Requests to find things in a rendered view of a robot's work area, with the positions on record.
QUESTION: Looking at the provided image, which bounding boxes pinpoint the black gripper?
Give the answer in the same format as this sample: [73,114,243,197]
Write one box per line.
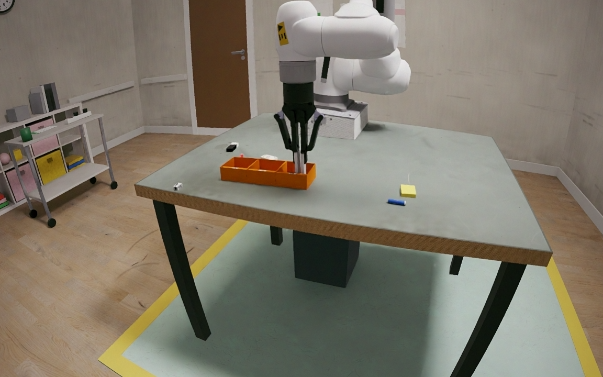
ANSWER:
[274,82,325,174]

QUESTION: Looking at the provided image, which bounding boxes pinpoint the black and white eraser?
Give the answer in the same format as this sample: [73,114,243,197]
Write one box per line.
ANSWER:
[226,142,239,152]

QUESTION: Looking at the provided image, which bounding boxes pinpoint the orange three-compartment tray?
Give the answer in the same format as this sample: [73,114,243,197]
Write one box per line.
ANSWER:
[220,157,316,190]

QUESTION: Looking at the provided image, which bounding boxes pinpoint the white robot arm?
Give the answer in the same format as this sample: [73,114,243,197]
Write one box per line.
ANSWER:
[275,0,411,113]

